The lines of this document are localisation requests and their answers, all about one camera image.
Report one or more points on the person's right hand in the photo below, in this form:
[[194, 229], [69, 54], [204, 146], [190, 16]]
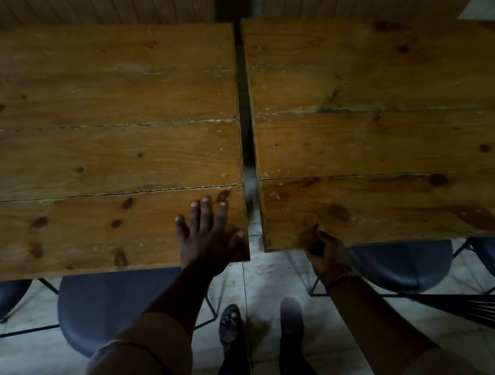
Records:
[[328, 259]]

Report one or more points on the person's left hand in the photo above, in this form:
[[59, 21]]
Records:
[[207, 247]]

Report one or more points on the person's right thumb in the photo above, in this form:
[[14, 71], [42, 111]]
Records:
[[322, 233]]

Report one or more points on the person's left middle finger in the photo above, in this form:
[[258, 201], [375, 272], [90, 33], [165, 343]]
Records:
[[206, 214]]

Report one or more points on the person's left little finger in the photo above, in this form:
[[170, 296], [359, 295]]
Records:
[[181, 231]]

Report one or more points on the person's left thumb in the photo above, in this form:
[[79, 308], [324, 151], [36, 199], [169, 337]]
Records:
[[236, 243]]

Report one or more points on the wooden plank table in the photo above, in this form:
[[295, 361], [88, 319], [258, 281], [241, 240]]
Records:
[[371, 131], [116, 146]]

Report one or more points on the person's right forearm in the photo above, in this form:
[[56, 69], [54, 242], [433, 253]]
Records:
[[371, 328]]

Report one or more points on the person's left forearm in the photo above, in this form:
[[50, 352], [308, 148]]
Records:
[[176, 297]]

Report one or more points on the person's left dark sandal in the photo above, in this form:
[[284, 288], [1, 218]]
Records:
[[230, 324]]

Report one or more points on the person's dark sandal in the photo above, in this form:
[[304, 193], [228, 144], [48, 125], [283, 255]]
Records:
[[292, 315], [230, 324]]

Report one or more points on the grey chair with metal legs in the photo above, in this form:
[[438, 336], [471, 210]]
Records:
[[104, 305], [483, 249], [402, 264], [11, 295]]

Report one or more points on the person's right dark sandal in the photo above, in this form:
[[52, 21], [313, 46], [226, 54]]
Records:
[[292, 315]]

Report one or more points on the beige left sleeve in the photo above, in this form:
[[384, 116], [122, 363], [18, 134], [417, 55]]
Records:
[[151, 347]]

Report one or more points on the beige sleeve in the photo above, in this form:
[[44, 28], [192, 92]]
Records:
[[151, 347], [444, 363]]

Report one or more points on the beige right sleeve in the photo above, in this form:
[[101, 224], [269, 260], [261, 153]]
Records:
[[444, 363]]

